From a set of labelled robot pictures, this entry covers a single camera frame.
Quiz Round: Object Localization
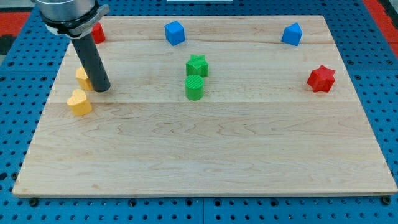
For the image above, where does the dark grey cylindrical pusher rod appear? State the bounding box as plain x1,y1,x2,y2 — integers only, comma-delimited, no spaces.
72,34,111,92

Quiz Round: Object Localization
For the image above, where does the green star block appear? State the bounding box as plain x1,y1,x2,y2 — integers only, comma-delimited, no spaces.
185,55,209,77

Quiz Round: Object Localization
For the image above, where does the red star block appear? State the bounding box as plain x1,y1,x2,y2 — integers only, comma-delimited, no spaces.
307,65,336,93

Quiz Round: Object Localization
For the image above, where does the red block top left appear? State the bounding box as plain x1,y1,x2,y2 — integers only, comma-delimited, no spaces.
91,22,106,44

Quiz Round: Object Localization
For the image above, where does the yellow block behind rod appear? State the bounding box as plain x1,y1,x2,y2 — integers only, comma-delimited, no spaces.
75,67,93,91

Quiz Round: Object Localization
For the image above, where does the yellow heart block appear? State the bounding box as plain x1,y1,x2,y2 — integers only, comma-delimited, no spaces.
67,89,93,116

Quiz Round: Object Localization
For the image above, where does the blue cube block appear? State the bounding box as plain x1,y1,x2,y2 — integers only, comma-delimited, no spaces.
164,21,185,46

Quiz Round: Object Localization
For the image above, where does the green cylinder block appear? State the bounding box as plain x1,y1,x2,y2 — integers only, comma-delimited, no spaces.
185,75,204,101

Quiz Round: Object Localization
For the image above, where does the light wooden board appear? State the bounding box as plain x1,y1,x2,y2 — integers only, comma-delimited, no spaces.
13,16,397,198

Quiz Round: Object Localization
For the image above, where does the blue triangular prism block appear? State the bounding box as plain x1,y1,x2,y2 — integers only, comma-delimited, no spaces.
281,22,302,46

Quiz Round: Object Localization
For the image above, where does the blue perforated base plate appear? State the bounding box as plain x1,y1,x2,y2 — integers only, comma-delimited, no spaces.
1,1,397,223

